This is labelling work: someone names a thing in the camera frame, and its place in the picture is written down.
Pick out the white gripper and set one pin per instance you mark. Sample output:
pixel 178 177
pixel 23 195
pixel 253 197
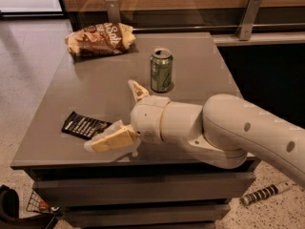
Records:
pixel 148 116

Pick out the striped white tool on floor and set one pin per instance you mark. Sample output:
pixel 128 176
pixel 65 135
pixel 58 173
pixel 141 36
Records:
pixel 266 192

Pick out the black rxbar chocolate wrapper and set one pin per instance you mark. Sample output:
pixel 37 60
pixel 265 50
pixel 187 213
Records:
pixel 83 126

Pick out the grey drawer cabinet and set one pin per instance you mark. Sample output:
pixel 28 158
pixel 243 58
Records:
pixel 145 186

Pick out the brown chip bag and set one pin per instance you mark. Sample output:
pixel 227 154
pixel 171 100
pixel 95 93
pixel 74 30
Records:
pixel 100 40

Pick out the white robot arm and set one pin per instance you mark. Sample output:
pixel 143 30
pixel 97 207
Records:
pixel 220 132

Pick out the right metal wall bracket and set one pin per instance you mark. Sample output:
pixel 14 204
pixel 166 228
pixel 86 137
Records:
pixel 245 28

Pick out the left metal wall bracket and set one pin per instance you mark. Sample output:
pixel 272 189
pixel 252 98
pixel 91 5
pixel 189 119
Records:
pixel 113 11

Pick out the metal wall bracket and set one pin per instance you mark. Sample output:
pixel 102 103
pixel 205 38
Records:
pixel 113 11
pixel 245 28

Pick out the wire basket on floor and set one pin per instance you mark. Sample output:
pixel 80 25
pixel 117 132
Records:
pixel 37 205

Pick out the green soda can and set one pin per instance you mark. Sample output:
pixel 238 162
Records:
pixel 161 70

